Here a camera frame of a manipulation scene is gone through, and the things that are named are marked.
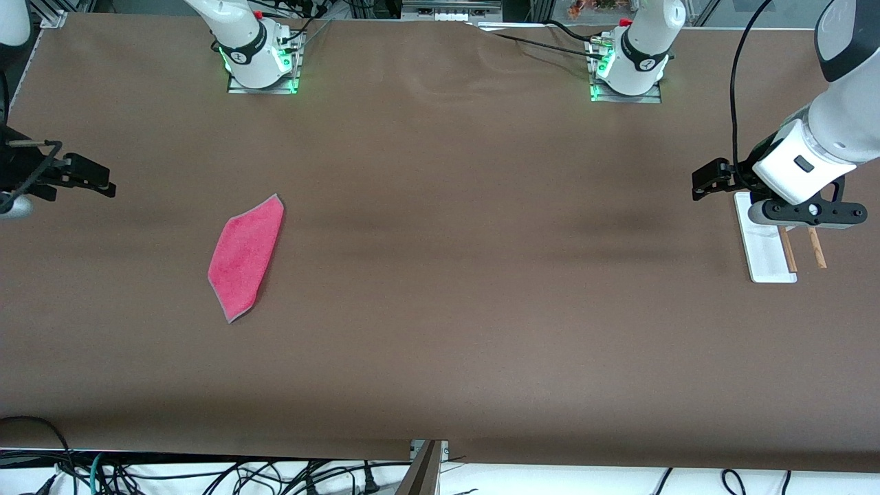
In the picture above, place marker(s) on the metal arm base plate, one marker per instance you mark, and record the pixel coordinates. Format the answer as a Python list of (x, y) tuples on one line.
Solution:
[(653, 98), (292, 72)]

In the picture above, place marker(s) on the small metal bracket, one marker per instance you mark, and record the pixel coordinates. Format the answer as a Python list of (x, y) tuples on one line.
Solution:
[(443, 448)]

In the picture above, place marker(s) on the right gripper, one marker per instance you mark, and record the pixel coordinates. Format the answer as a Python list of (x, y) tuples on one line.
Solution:
[(20, 167)]

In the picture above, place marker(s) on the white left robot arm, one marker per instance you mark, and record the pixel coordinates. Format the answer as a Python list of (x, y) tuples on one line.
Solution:
[(845, 103)]

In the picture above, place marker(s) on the grey box with white sockets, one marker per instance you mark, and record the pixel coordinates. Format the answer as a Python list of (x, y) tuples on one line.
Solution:
[(450, 8)]

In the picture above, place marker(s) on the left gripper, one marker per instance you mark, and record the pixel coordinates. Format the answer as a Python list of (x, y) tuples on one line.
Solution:
[(745, 172)]

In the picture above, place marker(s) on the orange red background objects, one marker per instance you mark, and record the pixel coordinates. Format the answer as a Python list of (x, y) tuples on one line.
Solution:
[(591, 7)]

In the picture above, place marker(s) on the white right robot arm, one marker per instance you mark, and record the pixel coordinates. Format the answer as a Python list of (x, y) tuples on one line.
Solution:
[(244, 41)]

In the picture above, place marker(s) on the white rack with wooden bars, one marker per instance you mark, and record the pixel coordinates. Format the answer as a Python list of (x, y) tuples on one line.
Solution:
[(766, 254)]

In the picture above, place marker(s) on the brown table cover sheet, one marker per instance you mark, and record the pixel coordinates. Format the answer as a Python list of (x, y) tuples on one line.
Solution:
[(440, 309)]

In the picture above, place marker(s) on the aluminium corner bracket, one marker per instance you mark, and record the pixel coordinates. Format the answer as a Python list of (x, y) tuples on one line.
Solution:
[(53, 18)]

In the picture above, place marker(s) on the pink towel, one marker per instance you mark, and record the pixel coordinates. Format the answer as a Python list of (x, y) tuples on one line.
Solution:
[(245, 258)]

